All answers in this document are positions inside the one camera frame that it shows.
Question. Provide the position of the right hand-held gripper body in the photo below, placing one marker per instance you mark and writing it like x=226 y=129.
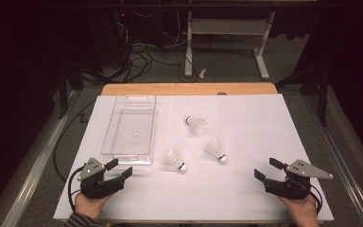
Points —
x=305 y=170

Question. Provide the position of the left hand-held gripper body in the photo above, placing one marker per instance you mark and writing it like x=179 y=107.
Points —
x=89 y=170

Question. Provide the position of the clear plastic bin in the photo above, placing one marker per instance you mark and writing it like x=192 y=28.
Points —
x=129 y=138

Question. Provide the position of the white feather shuttlecock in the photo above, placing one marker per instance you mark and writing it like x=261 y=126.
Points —
x=174 y=159
x=216 y=148
x=197 y=124

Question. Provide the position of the person's left hand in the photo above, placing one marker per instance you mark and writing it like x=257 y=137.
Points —
x=89 y=206

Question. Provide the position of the person's right hand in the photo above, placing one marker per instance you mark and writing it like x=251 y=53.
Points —
x=302 y=209

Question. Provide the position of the white paper sheet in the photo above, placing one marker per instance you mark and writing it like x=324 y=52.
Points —
x=249 y=142

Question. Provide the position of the black stand leg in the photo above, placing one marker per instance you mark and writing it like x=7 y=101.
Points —
x=322 y=101
x=63 y=94

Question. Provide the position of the small white floor object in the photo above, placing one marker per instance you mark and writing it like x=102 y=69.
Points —
x=203 y=73

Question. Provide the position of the dark computer tower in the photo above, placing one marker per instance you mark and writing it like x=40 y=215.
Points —
x=107 y=38

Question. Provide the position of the aluminium floor rail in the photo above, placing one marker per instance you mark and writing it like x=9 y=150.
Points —
x=343 y=176
x=34 y=170

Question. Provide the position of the white metal stand frame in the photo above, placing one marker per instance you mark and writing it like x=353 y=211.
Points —
x=227 y=26

